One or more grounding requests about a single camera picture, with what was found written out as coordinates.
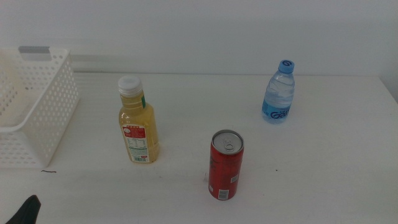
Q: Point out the white perforated plastic basket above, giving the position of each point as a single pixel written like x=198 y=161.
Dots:
x=49 y=102

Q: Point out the red soda can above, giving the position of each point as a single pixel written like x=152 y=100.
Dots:
x=225 y=168

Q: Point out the clear water bottle blue cap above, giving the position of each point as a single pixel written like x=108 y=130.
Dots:
x=278 y=96

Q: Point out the yellow tea bottle white cap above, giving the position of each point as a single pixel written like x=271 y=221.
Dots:
x=136 y=115

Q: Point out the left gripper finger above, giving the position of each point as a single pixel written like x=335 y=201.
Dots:
x=28 y=211

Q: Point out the thin black thread scrap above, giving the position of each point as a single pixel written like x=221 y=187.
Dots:
x=48 y=171

